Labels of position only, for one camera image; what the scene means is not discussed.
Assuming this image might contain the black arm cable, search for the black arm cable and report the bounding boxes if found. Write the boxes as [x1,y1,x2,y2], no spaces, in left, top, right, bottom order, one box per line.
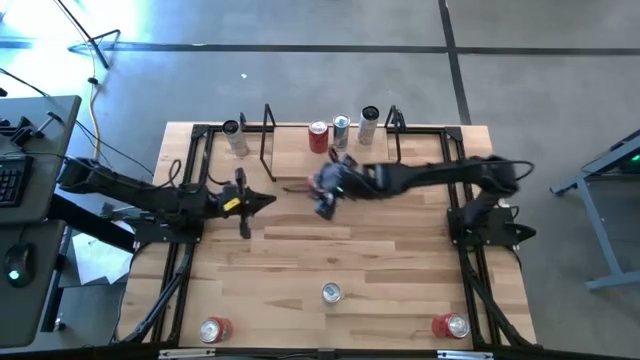
[499,158,536,184]
[166,158,184,190]

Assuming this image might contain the black floor cable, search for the black floor cable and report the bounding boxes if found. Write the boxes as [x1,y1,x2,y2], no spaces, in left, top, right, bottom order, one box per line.
[0,67,51,99]

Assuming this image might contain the black computer mouse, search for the black computer mouse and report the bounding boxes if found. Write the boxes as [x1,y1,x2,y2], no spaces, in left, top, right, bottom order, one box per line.
[3,242,37,289]

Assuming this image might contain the yellow power cable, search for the yellow power cable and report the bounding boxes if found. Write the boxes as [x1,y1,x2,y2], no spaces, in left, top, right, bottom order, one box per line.
[85,47,104,162]

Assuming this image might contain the black metal shelf bracket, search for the black metal shelf bracket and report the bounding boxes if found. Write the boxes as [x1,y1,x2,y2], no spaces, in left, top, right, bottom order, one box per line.
[258,103,279,184]
[383,103,407,185]

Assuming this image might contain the black keyboard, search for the black keyboard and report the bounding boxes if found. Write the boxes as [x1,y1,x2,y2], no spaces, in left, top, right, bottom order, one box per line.
[0,153,35,209]

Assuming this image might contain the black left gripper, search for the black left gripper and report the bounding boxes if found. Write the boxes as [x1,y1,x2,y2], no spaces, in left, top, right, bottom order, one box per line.
[209,167,278,240]

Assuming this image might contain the tall white can black lid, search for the tall white can black lid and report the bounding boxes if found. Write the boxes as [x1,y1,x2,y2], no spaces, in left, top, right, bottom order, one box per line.
[222,118,251,159]
[356,104,381,147]

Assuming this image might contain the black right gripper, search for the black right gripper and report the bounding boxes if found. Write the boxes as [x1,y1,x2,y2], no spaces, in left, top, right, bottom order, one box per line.
[312,155,376,220]

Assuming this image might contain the white paper sheet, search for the white paper sheet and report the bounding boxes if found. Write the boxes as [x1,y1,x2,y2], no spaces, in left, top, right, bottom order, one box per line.
[69,232,134,287]

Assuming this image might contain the dark box green light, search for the dark box green light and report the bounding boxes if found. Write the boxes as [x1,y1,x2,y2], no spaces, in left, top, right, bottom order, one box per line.
[607,130,640,174]

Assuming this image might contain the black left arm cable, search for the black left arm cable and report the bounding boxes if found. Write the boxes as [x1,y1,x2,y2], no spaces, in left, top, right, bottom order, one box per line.
[166,158,184,190]

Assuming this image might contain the blue metal table frame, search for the blue metal table frame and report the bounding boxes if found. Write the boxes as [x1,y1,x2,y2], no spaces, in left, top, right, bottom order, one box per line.
[548,128,640,292]

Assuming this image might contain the black wire rack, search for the black wire rack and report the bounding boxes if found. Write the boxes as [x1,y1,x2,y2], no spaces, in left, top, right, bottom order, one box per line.
[269,125,391,180]

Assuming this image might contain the blue energy drink can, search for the blue energy drink can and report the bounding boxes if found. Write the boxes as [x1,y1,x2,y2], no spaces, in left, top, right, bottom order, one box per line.
[331,113,352,151]

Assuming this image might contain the red cola can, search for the red cola can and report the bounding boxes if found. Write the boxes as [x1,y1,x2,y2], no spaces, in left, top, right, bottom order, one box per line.
[307,119,330,155]

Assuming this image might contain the black aluminium rig frame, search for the black aluminium rig frame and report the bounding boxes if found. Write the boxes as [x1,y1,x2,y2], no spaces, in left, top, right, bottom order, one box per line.
[113,122,539,351]

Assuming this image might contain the black floor stand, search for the black floor stand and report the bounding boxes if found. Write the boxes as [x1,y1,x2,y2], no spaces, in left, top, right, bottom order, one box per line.
[52,0,123,70]

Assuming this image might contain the grey desk top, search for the grey desk top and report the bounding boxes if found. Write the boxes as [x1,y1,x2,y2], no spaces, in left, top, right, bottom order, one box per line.
[0,219,67,350]
[0,94,83,225]

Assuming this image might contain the silver metal bracket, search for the silver metal bracket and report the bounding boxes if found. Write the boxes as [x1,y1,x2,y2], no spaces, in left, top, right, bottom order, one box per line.
[437,349,495,360]
[158,348,217,360]

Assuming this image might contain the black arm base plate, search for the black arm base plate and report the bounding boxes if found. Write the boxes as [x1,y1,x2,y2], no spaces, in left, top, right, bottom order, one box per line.
[446,206,537,247]
[132,221,205,246]

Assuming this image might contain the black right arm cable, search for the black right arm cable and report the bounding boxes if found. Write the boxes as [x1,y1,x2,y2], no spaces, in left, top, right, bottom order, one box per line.
[499,158,536,184]

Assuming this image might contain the slim silver blue can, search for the slim silver blue can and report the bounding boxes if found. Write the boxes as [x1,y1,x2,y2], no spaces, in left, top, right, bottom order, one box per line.
[320,281,343,306]

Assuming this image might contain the black desk clamp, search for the black desk clamp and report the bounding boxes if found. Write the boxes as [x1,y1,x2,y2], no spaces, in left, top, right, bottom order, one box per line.
[8,110,65,147]

